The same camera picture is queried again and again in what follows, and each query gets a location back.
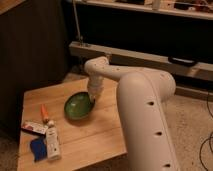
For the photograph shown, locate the orange marker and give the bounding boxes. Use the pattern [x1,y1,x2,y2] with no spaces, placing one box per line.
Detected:
[41,104,49,123]

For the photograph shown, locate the metal pole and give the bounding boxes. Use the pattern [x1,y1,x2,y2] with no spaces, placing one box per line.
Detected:
[72,0,83,45]

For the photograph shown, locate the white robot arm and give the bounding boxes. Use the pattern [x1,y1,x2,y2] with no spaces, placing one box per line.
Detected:
[84,57,181,171]

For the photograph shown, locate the red white black box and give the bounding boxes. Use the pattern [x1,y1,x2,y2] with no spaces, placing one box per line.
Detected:
[21,121,48,135]

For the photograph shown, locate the grey metal beam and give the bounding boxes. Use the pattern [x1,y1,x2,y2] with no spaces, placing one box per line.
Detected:
[69,41,213,81]

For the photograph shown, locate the wooden table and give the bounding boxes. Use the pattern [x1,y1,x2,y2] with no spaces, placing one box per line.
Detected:
[18,79,126,171]

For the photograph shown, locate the black handle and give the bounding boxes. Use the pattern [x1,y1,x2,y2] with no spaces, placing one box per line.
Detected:
[168,57,198,67]

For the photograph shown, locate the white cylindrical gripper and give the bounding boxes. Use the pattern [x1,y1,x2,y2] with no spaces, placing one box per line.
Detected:
[87,77,103,102]

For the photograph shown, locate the cluttered shelf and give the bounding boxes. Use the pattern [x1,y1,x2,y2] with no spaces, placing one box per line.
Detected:
[76,0,213,21]

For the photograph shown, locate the green ceramic bowl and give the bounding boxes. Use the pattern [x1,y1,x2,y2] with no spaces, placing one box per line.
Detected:
[64,92,95,120]

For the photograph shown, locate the blue sponge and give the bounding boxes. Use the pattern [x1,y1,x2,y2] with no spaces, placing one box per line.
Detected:
[30,137,47,162]

